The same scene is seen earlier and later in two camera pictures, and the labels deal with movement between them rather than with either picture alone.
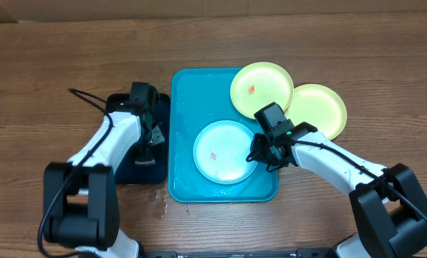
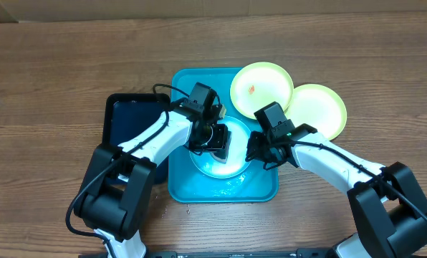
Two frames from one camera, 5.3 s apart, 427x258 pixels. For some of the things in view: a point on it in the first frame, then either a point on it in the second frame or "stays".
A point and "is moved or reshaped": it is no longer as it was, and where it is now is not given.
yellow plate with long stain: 319,105 stays
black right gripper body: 264,153 stays
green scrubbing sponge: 145,161 is moved or reshaped
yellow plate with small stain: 256,84 stays
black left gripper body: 151,140 to 214,138
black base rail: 299,253 stays
